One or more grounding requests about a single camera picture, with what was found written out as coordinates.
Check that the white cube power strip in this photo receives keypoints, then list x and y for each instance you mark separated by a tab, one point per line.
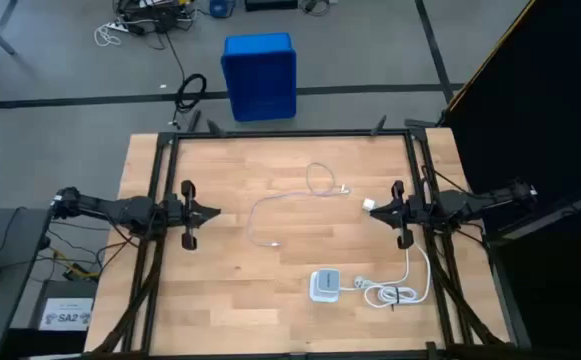
326	282

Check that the small blue device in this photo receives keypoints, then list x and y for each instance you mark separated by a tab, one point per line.
221	7

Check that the blue plastic crate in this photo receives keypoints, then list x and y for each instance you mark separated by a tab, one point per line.
260	75

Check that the black aluminium table frame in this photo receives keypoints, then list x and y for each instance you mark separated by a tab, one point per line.
290	134

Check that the gray desk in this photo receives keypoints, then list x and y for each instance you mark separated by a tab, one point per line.
0	300

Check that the flat black box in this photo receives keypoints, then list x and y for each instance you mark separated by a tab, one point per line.
270	5

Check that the black power brick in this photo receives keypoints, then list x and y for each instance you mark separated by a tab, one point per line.
311	5

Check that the black curtain with yellow edge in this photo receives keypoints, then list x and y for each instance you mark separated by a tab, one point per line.
545	75

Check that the black computer case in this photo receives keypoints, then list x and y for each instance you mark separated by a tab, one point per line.
65	290

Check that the white SA2 label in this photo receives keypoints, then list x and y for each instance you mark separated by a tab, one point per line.
67	317

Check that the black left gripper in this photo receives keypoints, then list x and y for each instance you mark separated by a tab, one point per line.
188	215

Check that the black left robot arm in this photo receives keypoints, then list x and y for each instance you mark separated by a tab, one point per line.
130	212

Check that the small white power adapter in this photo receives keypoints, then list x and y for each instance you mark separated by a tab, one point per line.
368	204

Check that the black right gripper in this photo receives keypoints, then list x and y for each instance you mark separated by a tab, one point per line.
415	212

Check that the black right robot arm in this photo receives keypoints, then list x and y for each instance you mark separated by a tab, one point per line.
470	202

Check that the white floor power strip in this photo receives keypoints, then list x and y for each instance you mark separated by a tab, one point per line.
120	26

